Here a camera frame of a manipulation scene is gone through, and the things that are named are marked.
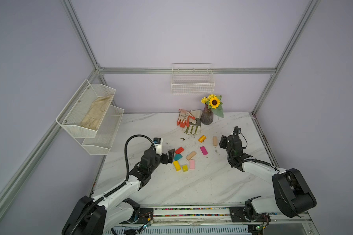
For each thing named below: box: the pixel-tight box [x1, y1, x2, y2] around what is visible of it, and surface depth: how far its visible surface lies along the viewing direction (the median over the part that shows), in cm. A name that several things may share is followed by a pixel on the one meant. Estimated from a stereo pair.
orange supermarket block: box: [198, 135, 207, 143], surface depth 106 cm
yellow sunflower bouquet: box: [201, 94, 225, 118], surface depth 97 cm
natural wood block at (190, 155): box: [185, 150, 197, 161], surface depth 98 cm
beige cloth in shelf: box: [79, 94, 114, 131], surface depth 80 cm
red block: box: [175, 146, 184, 155], surface depth 100 cm
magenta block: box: [200, 145, 209, 156], surface depth 100 cm
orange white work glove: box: [176, 108, 196, 128], surface depth 117 cm
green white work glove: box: [181, 109, 203, 135], surface depth 114 cm
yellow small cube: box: [181, 164, 189, 173], surface depth 90 cm
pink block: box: [189, 159, 196, 170], surface depth 93 cm
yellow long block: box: [173, 160, 181, 172], surface depth 91 cm
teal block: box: [173, 153, 183, 162], surface depth 97 cm
